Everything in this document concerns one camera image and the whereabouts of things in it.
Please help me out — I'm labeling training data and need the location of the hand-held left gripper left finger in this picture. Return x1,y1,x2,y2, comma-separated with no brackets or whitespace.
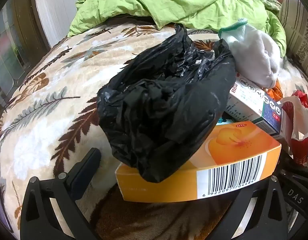
19,147,102,240

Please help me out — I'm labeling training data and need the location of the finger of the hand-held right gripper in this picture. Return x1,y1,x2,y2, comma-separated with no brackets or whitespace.
279,152,308,220

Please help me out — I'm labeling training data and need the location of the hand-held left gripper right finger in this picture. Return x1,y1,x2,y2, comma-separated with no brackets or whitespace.
206,175,288,240

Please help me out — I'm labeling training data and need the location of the orange cardboard box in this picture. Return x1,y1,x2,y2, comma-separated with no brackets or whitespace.
115,120,282,203

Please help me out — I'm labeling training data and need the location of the red and white wrapper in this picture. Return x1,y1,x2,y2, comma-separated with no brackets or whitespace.
279,90,308,165

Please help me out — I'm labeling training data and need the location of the black plastic bag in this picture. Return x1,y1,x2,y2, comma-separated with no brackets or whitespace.
97,24,236,183

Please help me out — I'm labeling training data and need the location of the orange snack wrapper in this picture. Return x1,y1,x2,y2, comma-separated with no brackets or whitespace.
267,79,283,100

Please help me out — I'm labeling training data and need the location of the white and blue medicine box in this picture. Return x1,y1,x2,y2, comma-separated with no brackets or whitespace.
224,72,283,138

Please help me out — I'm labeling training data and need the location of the white sock with green rim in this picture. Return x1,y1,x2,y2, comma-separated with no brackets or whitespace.
218,18,282,87

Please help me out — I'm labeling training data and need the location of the leaf print blanket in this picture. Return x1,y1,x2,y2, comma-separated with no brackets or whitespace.
0,22,308,240

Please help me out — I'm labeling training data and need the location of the dark framed glass door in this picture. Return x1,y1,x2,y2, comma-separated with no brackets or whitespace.
0,0,52,110

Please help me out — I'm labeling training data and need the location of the striped beige cushion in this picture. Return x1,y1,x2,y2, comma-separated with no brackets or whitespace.
278,0,308,73

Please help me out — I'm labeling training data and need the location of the green quilt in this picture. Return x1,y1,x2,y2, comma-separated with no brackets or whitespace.
67,0,287,58

